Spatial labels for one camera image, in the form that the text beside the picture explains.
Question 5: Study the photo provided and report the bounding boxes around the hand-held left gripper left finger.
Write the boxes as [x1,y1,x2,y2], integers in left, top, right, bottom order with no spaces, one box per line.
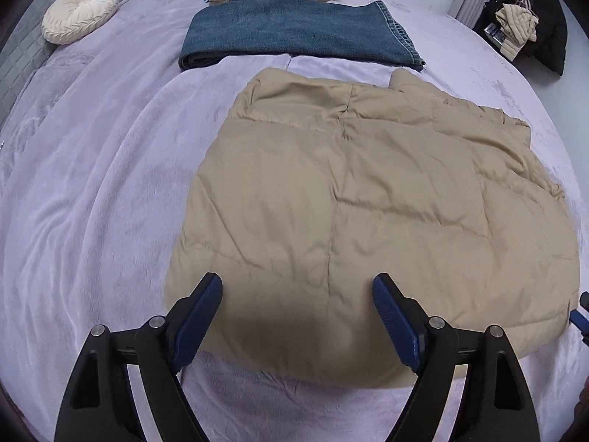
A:
[54,273,224,442]

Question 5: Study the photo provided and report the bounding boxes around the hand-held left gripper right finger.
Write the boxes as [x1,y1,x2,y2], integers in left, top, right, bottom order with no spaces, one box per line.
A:
[373,273,541,442]

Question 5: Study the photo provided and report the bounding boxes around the hanging black coat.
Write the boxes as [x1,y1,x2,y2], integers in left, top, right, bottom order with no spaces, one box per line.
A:
[474,0,568,77]

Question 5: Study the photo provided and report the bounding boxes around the beige puffer jacket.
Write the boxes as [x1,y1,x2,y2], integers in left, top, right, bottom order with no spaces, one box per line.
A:
[165,67,581,390]

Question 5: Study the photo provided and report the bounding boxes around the round cream pleated cushion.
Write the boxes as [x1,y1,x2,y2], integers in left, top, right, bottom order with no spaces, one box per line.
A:
[42,0,119,46]

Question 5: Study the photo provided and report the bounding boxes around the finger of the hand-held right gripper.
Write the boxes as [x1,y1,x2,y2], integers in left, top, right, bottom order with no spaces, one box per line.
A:
[569,291,589,336]

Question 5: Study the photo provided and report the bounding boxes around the folded blue jeans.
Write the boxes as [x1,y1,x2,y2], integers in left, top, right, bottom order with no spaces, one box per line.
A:
[179,0,426,73]

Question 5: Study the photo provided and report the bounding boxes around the lilac fleece bed blanket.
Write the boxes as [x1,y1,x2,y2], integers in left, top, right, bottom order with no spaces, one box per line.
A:
[0,0,589,442]

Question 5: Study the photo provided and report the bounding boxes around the hanging beige quilted jacket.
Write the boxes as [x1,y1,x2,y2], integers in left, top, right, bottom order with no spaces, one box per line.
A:
[494,3,539,62]

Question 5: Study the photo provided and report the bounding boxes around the grey quilted headboard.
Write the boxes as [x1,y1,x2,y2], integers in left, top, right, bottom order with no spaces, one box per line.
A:
[0,0,147,123]

